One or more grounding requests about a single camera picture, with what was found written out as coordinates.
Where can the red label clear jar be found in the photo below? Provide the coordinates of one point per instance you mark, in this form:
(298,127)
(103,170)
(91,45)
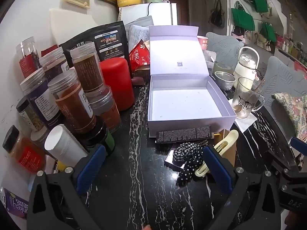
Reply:
(27,57)

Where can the long black carton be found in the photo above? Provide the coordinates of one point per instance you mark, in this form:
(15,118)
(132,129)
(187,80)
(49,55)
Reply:
(183,134)

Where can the black coffee bag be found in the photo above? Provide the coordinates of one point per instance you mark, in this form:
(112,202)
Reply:
(108,40)

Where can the clear plastic container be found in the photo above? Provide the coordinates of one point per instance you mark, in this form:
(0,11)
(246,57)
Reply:
(210,62)

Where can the white fridge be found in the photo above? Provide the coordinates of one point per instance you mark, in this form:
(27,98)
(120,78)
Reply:
(159,13)

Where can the white foam board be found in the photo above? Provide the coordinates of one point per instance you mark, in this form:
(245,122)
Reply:
(69,26)

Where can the lavender gift box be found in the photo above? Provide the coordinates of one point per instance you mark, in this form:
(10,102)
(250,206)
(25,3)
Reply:
(182,103)

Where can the red label spice bottle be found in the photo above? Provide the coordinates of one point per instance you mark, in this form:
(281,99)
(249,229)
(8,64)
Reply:
(25,155)

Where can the short jar orange powder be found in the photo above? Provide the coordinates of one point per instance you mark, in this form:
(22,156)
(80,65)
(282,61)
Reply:
(108,112)

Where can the crumpled clear plastic bags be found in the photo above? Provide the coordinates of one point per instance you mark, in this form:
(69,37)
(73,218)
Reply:
(139,30)

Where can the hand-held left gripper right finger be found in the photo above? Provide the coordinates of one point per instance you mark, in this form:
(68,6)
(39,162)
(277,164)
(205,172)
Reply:
(218,170)

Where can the black jar green label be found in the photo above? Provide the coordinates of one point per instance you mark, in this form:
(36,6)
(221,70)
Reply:
(99,136)

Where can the gingham scrunchie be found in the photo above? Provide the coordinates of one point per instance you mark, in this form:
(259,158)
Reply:
(186,151)

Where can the tall jar brown powder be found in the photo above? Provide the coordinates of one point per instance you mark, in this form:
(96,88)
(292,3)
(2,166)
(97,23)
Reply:
(87,69)

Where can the cream hair clip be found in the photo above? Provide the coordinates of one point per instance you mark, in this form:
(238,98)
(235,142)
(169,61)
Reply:
(225,142)

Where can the metal spoon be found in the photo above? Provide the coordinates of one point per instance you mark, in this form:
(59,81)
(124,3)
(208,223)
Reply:
(239,107)

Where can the black lid seed jar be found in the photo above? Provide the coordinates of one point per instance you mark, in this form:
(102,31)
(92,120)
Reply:
(28,117)

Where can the brown handbag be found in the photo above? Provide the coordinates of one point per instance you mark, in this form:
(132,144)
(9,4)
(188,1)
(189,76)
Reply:
(215,14)

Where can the purple label jar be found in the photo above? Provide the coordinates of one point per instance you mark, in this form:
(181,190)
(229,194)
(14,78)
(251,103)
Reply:
(40,98)

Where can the small maroon box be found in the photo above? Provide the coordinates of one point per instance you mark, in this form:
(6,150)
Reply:
(138,81)

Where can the metal bowl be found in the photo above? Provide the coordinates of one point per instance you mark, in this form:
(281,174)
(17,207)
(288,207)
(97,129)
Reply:
(224,79)

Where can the brown door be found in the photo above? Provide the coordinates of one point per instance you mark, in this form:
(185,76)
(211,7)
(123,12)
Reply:
(181,10)

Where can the purple snack packet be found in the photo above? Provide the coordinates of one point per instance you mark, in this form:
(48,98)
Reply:
(14,203)

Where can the white napkin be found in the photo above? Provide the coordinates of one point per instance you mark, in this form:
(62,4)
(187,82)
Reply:
(247,123)

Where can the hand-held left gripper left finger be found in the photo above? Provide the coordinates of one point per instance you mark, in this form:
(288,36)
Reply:
(92,170)

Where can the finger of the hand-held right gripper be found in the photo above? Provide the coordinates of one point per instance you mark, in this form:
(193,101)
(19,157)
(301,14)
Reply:
(299,145)
(284,159)

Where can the dark tea jar white label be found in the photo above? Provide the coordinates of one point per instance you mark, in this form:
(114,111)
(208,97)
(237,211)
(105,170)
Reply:
(54,64)

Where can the polka dot scrunchie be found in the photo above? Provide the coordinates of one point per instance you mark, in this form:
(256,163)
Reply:
(190,170)

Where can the grey quilted chair back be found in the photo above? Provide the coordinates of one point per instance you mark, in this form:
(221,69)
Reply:
(283,79)
(225,48)

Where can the green tote bag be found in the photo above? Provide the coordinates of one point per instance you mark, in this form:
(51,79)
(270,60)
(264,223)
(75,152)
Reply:
(242,20)
(268,32)
(257,1)

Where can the rubber-banded jar brown powder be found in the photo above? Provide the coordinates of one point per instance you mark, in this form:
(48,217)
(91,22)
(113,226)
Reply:
(72,105)

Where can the red snack bag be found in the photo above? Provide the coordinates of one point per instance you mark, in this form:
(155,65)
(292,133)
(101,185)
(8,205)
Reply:
(139,57)

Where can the red paper cup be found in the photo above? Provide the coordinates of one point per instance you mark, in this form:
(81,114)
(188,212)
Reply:
(202,42)

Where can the iridescent purple box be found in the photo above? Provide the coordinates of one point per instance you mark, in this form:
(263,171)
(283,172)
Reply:
(171,160)

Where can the glass mug cartoon print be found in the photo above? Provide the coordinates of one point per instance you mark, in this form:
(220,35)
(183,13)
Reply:
(244,100)

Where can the red canister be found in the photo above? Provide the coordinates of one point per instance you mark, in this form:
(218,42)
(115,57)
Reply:
(117,81)

